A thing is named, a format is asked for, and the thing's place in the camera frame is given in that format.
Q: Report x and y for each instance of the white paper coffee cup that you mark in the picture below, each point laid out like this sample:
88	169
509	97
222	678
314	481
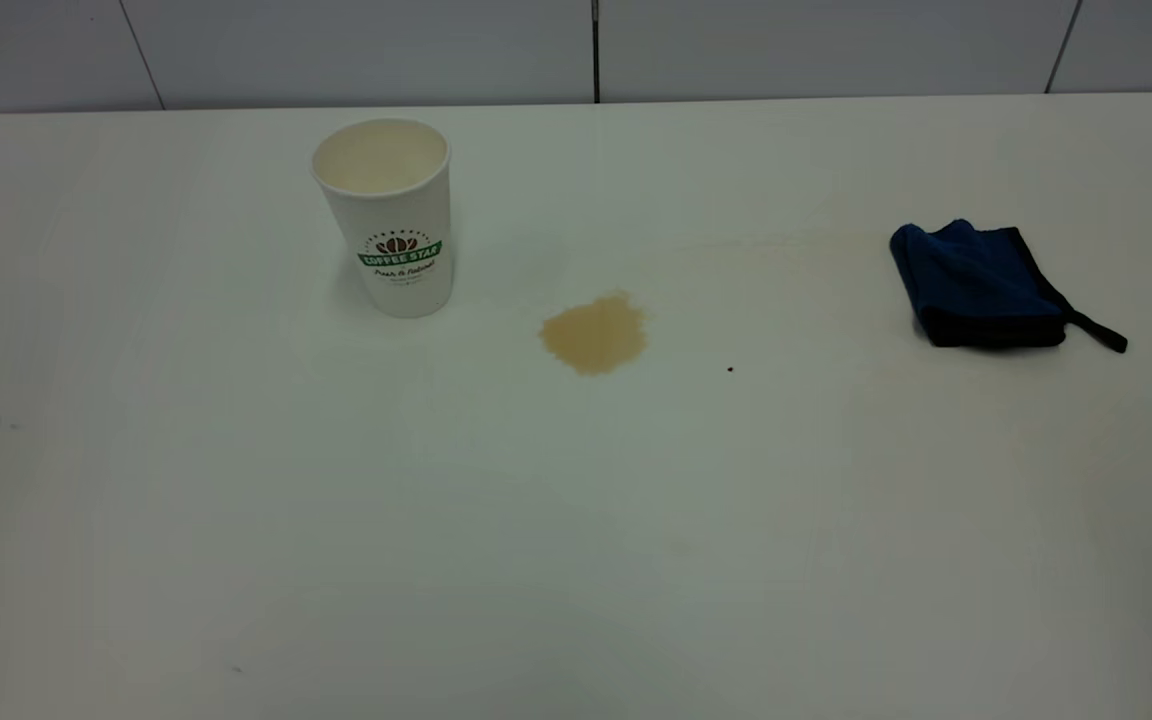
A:
391	230

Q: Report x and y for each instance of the brown coffee spill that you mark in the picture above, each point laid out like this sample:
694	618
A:
594	335

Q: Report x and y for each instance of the blue and black cloth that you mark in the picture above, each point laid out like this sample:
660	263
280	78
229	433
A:
976	285

